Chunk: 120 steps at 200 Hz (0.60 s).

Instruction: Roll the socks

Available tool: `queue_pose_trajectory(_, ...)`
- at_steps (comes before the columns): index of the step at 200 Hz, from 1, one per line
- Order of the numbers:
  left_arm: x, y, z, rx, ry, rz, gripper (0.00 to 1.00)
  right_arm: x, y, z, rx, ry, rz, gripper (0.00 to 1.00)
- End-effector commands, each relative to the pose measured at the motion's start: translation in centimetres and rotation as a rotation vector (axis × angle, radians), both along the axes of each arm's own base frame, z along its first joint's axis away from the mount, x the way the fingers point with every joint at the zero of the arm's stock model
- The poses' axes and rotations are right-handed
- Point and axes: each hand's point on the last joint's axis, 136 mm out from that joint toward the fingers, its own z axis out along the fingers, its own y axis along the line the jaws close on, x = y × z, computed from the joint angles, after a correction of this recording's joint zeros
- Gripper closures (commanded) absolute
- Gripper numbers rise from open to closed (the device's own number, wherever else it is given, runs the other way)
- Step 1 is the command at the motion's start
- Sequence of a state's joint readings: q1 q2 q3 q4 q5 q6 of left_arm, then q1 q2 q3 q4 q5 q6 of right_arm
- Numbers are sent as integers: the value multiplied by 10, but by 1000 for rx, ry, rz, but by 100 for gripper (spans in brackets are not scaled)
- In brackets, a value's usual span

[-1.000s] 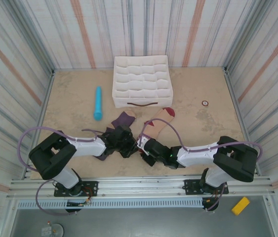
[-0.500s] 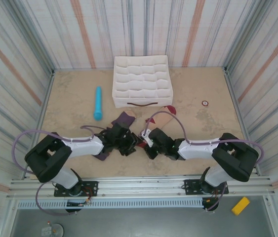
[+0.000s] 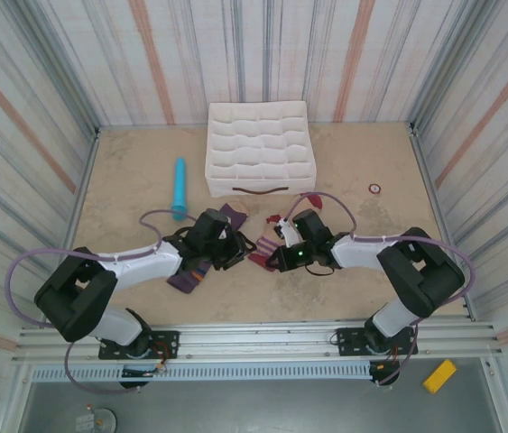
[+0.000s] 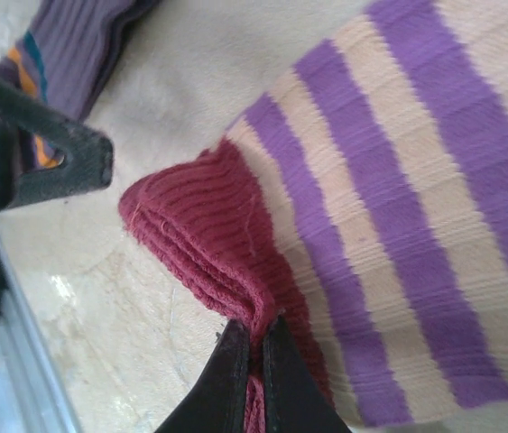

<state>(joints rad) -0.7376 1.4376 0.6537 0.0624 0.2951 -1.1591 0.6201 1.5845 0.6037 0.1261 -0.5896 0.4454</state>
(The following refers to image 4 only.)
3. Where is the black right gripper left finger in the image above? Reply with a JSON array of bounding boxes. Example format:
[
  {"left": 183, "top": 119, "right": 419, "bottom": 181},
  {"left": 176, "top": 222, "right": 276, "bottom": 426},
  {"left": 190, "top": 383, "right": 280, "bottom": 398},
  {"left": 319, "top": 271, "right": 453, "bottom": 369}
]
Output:
[{"left": 153, "top": 318, "right": 253, "bottom": 433}]

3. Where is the red item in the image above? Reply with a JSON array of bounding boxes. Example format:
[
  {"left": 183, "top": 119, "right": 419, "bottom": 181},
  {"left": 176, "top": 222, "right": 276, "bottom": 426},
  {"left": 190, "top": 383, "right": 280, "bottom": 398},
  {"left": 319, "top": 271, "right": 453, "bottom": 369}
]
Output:
[{"left": 117, "top": 0, "right": 508, "bottom": 428}]

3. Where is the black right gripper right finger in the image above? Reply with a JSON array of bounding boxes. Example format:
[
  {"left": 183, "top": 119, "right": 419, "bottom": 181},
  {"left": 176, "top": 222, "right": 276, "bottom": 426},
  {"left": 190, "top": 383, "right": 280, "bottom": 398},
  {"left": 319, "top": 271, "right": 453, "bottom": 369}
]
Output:
[{"left": 261, "top": 314, "right": 363, "bottom": 433}]

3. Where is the dark purple sock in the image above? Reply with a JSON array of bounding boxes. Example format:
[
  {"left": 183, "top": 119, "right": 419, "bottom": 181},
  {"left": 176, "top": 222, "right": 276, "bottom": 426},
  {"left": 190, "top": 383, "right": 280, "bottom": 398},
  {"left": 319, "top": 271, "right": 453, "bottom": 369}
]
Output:
[{"left": 0, "top": 0, "right": 164, "bottom": 172}]

